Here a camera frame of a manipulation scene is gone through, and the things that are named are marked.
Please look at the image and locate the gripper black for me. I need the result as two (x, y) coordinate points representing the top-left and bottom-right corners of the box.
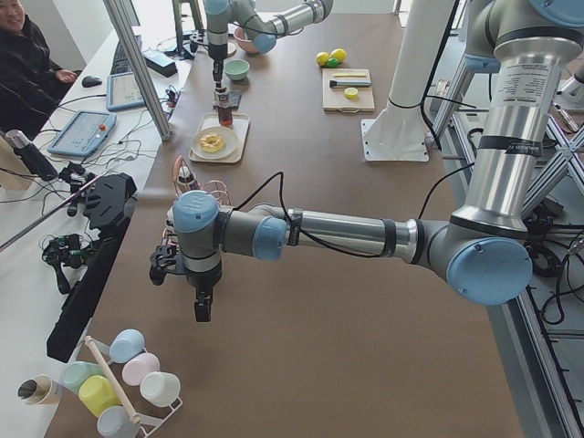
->
(208, 45), (227, 91)
(186, 268), (223, 322)

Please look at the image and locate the tea bottle white cap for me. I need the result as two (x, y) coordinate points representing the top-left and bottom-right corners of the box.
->
(214, 88), (233, 127)

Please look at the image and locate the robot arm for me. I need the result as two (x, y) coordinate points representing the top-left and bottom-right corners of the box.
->
(203, 0), (333, 89)
(167, 1), (583, 322)

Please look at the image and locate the beige serving tray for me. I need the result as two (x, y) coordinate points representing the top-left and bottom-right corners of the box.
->
(189, 113), (249, 164)

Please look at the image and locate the tea bottle in rack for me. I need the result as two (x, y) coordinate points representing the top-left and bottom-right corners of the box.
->
(177, 165), (200, 192)

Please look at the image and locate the green bowl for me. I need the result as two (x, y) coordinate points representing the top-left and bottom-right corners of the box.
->
(224, 59), (250, 81)

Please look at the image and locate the pink bowl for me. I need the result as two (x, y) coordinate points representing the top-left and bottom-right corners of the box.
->
(234, 27), (260, 55)

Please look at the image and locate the glazed twisted donut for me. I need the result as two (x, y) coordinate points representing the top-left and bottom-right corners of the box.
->
(198, 131), (225, 153)

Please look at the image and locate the white plate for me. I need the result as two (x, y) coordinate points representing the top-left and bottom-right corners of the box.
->
(191, 126), (238, 160)

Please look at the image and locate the blue teach pendant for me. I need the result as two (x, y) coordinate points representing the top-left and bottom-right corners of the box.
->
(106, 72), (145, 112)
(47, 110), (117, 158)

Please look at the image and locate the blue plastic cup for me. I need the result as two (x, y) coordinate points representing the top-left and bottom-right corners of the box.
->
(109, 328), (145, 364)

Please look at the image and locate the yellow lemon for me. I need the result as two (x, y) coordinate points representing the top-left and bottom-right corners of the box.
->
(330, 48), (347, 63)
(316, 52), (330, 67)

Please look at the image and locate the pink plastic cup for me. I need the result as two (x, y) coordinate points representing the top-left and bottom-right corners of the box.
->
(121, 352), (161, 386)

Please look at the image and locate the white plastic cup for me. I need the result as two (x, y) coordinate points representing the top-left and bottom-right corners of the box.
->
(140, 371), (181, 407)

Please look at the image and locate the metal muddler cylinder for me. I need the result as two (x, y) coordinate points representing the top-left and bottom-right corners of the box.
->
(328, 79), (371, 89)

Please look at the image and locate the black monitor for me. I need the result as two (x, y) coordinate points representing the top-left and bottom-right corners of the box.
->
(43, 173), (137, 363)

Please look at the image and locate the computer mouse black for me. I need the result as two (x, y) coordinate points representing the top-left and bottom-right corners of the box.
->
(81, 76), (102, 88)

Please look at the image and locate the wooden cutting board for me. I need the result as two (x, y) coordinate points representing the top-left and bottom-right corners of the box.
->
(322, 68), (375, 112)

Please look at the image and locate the lemon half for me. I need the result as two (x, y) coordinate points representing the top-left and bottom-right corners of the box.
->
(344, 88), (359, 100)

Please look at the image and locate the yellow plastic knife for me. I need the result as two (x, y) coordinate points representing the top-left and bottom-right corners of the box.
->
(333, 70), (368, 78)

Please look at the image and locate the yellow plastic cup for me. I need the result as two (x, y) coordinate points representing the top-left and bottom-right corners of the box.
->
(78, 375), (121, 418)

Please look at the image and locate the green plastic cup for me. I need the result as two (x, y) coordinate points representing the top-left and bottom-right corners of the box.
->
(60, 360), (103, 395)

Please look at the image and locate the grey plastic cup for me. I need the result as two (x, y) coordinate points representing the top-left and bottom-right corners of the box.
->
(97, 406), (140, 438)

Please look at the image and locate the person in black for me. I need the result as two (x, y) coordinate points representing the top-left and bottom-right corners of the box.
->
(1, 1), (80, 138)

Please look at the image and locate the paper cup with strainer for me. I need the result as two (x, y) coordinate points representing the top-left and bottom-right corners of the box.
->
(17, 375), (61, 405)

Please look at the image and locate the black water bottle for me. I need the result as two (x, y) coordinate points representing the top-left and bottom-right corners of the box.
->
(5, 130), (58, 182)

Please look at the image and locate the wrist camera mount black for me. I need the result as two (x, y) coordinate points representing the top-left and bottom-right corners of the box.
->
(149, 244), (185, 286)

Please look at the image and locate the copper wire bottle rack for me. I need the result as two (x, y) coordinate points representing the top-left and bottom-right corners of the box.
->
(171, 155), (231, 205)

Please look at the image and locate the white wire cup rack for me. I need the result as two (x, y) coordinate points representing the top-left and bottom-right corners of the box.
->
(83, 334), (183, 437)

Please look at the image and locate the aluminium frame post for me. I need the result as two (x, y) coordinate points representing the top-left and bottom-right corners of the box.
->
(103, 0), (172, 141)

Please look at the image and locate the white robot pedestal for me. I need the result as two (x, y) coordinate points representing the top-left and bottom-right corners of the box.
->
(361, 0), (457, 162)

